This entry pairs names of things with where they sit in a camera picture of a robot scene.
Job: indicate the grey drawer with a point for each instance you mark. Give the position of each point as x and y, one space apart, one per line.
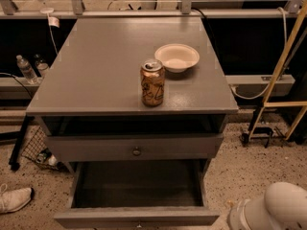
134 147
158 193

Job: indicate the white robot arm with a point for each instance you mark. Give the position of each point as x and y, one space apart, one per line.
283 206

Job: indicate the grey wooden drawer cabinet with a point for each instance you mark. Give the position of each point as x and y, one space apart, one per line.
94 88

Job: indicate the grey top drawer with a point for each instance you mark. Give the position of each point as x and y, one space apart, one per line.
134 147

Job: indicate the gold soda can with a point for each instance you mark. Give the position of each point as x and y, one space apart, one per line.
152 75

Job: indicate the white paper bowl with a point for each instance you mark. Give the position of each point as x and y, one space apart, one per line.
177 58

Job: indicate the right clear water bottle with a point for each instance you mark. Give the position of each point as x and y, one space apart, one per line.
41 65

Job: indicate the clear water bottle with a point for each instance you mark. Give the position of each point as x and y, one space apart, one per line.
41 65
26 69

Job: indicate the left clear water bottle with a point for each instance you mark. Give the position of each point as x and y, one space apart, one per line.
26 69

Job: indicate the white sneaker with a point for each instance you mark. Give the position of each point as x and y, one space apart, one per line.
15 200

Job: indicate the yellow folding ladder frame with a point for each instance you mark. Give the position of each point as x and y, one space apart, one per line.
276 73

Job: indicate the black wire basket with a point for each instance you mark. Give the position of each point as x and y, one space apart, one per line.
37 152

